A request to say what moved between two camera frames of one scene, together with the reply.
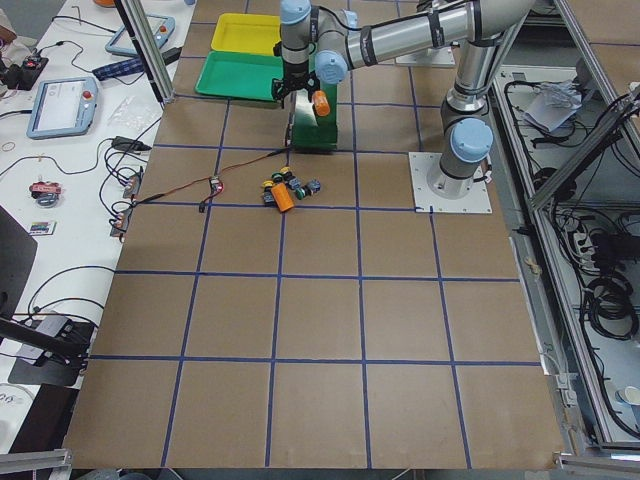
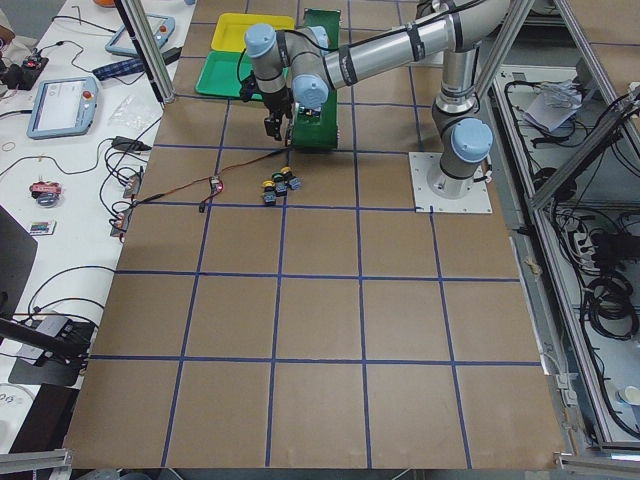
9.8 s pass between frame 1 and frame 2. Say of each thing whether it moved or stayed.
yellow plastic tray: stayed
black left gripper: moved
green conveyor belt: stayed
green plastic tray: stayed
